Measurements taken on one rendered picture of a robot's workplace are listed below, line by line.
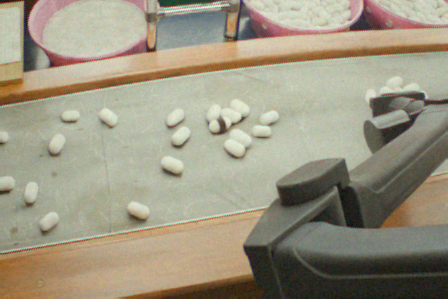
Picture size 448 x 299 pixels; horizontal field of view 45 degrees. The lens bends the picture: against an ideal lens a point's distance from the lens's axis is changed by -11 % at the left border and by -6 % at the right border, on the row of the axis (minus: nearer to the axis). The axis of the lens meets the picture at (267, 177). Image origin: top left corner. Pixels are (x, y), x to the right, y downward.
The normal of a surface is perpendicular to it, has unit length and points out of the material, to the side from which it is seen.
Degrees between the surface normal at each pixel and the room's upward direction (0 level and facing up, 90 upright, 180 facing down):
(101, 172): 0
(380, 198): 50
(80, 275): 0
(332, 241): 38
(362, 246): 45
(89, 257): 0
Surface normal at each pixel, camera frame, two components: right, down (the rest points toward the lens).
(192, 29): 0.12, -0.59
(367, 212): 0.77, -0.07
